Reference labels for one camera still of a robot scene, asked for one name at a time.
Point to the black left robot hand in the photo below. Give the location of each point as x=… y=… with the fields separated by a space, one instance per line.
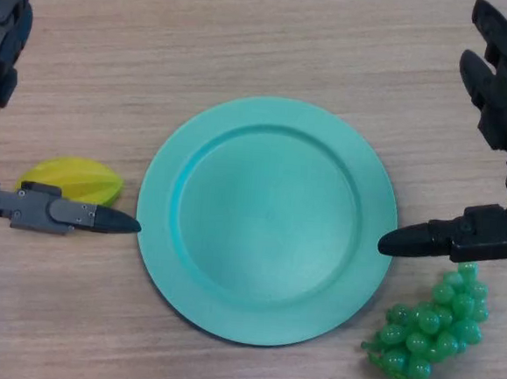
x=36 y=209

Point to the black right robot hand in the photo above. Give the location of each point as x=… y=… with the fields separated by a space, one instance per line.
x=506 y=108

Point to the yellow starfruit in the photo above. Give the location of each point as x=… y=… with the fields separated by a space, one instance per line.
x=83 y=177

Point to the green round plate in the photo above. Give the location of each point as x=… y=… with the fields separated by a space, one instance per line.
x=268 y=226

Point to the green grape bunch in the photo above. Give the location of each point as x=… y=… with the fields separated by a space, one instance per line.
x=431 y=331

